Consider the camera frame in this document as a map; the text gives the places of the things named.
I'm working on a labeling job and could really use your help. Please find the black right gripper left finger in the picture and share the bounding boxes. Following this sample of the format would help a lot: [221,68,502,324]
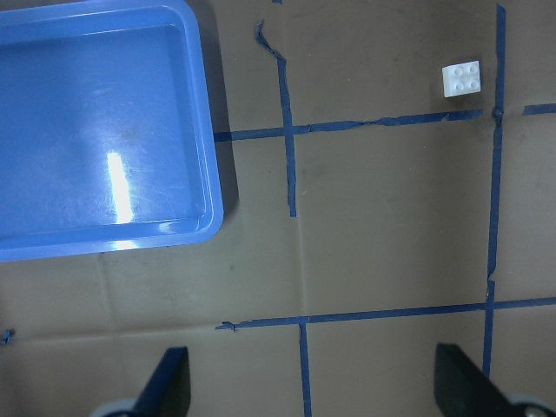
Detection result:
[131,347,191,416]

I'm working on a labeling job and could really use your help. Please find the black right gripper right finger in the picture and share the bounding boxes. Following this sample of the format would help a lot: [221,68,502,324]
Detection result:
[434,343,524,417]

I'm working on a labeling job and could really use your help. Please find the white block with studs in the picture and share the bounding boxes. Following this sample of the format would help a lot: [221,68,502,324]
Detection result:
[442,61,481,98]

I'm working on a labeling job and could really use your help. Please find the blue plastic tray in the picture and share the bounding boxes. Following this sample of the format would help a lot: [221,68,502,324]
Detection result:
[1,1,223,261]

